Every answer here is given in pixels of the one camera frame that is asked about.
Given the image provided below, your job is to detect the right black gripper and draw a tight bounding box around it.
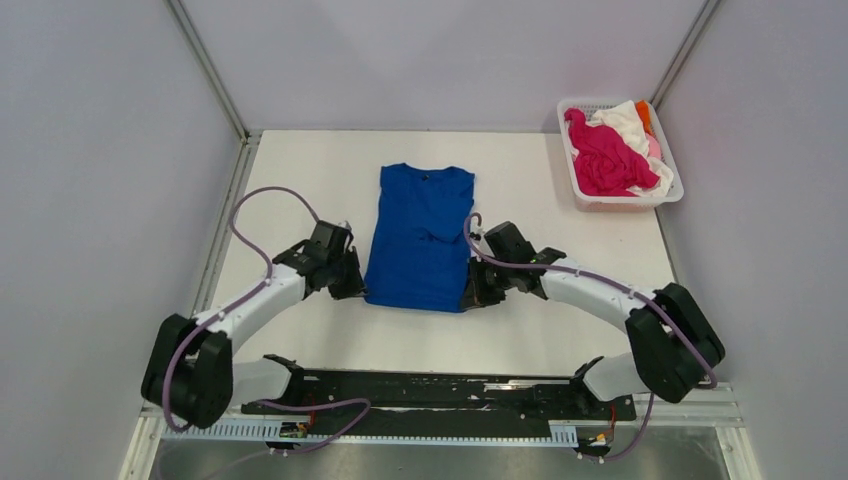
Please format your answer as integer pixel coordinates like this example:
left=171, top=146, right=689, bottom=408
left=459, top=256, right=514, bottom=311

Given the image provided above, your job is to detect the blue graphic t-shirt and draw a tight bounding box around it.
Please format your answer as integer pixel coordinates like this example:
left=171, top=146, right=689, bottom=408
left=364, top=163, right=475, bottom=313

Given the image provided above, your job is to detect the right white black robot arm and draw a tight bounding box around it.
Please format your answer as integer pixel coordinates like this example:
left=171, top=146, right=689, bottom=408
left=462, top=213, right=726, bottom=418

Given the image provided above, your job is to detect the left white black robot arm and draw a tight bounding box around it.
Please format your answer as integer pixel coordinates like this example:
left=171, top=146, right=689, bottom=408
left=140, top=220, right=366, bottom=428

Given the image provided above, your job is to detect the white plastic laundry basket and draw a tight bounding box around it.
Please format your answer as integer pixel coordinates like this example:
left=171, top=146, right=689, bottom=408
left=557, top=99, right=684, bottom=213

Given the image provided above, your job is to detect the magenta t-shirt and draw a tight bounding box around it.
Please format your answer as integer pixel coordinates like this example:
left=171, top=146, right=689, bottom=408
left=563, top=108, right=661, bottom=197

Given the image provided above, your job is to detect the pink t-shirt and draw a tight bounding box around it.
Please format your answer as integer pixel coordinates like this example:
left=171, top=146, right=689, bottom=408
left=646, top=134, right=662, bottom=160

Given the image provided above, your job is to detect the white t-shirt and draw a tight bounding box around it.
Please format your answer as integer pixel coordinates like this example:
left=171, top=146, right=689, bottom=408
left=587, top=100, right=674, bottom=197

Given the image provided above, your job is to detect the orange t-shirt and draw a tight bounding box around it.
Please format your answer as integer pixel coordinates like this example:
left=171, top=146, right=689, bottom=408
left=635, top=100, right=656, bottom=138

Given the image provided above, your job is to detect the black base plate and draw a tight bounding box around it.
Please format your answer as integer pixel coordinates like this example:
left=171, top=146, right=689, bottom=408
left=280, top=369, right=636, bottom=437

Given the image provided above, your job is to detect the white slotted cable duct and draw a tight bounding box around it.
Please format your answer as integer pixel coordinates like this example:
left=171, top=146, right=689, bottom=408
left=161, top=418, right=579, bottom=448

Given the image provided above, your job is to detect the aluminium frame rail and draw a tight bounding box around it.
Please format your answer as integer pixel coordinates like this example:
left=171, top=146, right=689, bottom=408
left=119, top=383, right=760, bottom=479

